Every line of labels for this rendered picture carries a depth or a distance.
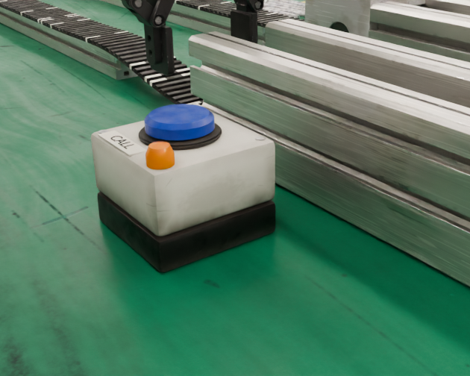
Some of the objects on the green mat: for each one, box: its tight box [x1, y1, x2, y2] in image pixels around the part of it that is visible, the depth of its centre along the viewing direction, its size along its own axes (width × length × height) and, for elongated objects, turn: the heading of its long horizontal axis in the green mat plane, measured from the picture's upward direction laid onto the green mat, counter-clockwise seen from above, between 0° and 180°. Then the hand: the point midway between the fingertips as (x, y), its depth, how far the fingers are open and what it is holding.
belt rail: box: [0, 0, 138, 80], centre depth 108 cm, size 96×4×3 cm, turn 38°
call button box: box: [91, 111, 275, 272], centre depth 42 cm, size 8×10×6 cm
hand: (204, 49), depth 60 cm, fingers open, 8 cm apart
